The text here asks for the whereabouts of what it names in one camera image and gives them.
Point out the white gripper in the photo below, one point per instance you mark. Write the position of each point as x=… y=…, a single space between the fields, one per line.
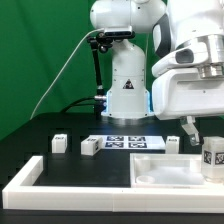
x=182 y=93

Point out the white square tabletop part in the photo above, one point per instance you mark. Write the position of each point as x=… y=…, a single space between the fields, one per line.
x=170 y=171

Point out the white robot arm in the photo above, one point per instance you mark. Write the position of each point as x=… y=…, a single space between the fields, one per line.
x=167 y=59

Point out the fiducial tag sheet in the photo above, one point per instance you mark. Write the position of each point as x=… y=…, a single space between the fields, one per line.
x=128 y=142

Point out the white U-shaped obstacle fence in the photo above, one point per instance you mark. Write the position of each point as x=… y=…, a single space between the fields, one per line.
x=22 y=193

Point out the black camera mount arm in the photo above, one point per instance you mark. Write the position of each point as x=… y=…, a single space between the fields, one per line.
x=97 y=63

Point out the camera on black mount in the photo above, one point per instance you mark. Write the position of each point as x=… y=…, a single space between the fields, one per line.
x=118 y=31

